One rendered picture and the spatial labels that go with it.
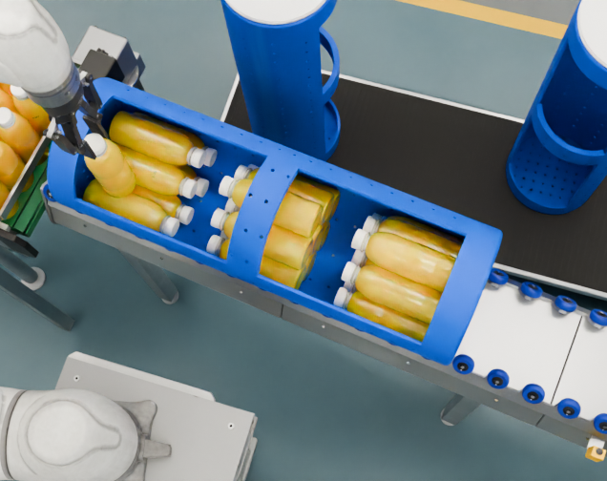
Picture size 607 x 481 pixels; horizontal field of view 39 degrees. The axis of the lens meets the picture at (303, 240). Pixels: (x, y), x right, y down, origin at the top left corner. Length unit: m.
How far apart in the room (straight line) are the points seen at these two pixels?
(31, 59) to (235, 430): 0.79
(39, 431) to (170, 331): 1.42
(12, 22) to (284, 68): 1.03
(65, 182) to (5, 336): 1.30
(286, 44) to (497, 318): 0.80
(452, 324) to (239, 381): 1.32
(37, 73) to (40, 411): 0.54
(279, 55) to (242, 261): 0.65
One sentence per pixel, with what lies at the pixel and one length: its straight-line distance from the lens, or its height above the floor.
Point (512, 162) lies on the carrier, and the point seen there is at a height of 0.16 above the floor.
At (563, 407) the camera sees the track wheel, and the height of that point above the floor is 0.97.
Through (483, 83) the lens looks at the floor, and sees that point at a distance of 3.13.
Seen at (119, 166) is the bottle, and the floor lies 1.21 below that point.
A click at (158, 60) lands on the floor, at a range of 3.21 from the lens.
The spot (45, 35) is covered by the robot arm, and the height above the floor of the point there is 1.69.
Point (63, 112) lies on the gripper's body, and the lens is 1.45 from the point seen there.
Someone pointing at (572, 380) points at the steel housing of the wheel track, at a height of 0.93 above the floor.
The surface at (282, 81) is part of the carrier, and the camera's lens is 2.23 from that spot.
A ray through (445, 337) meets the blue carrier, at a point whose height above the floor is 1.18.
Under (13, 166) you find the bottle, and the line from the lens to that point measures 1.99.
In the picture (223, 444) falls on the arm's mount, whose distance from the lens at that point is 1.67.
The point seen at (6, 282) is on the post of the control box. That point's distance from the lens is 2.40.
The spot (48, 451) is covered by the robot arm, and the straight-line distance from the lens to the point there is 1.46.
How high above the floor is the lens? 2.72
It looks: 72 degrees down
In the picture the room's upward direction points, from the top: 9 degrees counter-clockwise
